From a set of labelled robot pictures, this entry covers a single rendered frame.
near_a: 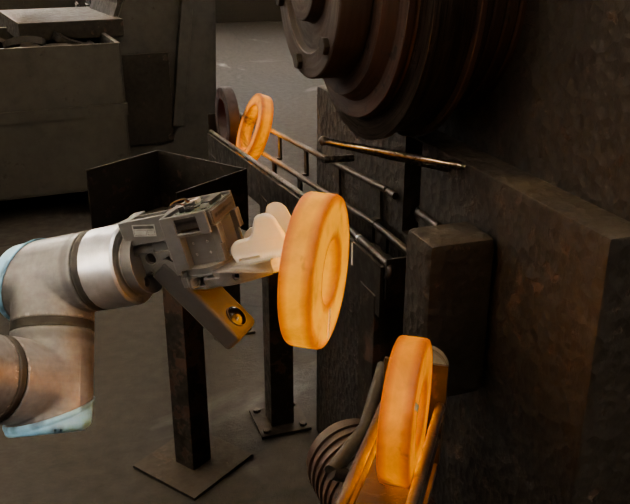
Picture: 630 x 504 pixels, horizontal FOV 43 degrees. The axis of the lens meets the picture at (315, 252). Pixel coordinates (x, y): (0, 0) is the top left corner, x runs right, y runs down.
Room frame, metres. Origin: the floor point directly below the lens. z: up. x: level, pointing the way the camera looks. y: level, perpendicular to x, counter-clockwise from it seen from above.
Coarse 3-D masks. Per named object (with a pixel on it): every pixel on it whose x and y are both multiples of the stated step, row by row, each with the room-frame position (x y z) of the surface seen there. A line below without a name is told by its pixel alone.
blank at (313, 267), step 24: (312, 192) 0.75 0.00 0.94; (312, 216) 0.70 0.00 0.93; (336, 216) 0.74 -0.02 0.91; (288, 240) 0.68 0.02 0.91; (312, 240) 0.68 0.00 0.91; (336, 240) 0.75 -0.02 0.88; (288, 264) 0.67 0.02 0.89; (312, 264) 0.66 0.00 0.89; (336, 264) 0.76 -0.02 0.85; (288, 288) 0.66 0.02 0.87; (312, 288) 0.66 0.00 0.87; (336, 288) 0.75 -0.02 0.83; (288, 312) 0.66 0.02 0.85; (312, 312) 0.66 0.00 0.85; (336, 312) 0.75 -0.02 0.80; (288, 336) 0.67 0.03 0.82; (312, 336) 0.67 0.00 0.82
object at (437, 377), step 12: (384, 360) 0.80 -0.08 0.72; (384, 372) 0.80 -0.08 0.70; (432, 372) 0.78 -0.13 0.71; (444, 372) 0.78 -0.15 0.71; (432, 384) 0.78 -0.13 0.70; (444, 384) 0.78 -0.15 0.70; (432, 396) 0.78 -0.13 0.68; (444, 396) 0.78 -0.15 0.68; (432, 408) 0.78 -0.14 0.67; (444, 420) 0.78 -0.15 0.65
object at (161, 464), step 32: (128, 160) 1.66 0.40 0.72; (160, 160) 1.73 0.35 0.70; (192, 160) 1.67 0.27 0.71; (96, 192) 1.59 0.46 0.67; (128, 192) 1.66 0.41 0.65; (160, 192) 1.73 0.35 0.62; (192, 192) 1.45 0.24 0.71; (96, 224) 1.58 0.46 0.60; (192, 320) 1.55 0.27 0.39; (192, 352) 1.54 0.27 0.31; (192, 384) 1.53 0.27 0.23; (192, 416) 1.53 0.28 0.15; (160, 448) 1.61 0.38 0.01; (192, 448) 1.52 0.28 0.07; (224, 448) 1.61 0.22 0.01; (160, 480) 1.49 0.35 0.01; (192, 480) 1.49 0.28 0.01
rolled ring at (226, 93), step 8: (224, 88) 2.23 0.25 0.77; (232, 88) 2.24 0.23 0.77; (216, 96) 2.30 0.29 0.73; (224, 96) 2.20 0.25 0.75; (232, 96) 2.20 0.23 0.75; (216, 104) 2.30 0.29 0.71; (224, 104) 2.20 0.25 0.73; (232, 104) 2.18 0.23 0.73; (216, 112) 2.31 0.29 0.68; (224, 112) 2.31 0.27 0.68; (232, 112) 2.17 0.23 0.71; (216, 120) 2.31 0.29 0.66; (224, 120) 2.31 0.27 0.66; (232, 120) 2.16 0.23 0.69; (224, 128) 2.29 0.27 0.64; (232, 128) 2.16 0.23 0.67; (224, 136) 2.27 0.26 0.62; (232, 136) 2.16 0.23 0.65
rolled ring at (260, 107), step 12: (264, 96) 2.06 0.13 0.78; (252, 108) 2.10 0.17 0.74; (264, 108) 2.01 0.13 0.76; (252, 120) 2.13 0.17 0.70; (264, 120) 1.99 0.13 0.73; (240, 132) 2.11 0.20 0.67; (264, 132) 1.98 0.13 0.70; (240, 144) 2.08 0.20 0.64; (252, 144) 1.98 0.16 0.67; (264, 144) 1.98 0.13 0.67; (252, 156) 1.99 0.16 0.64
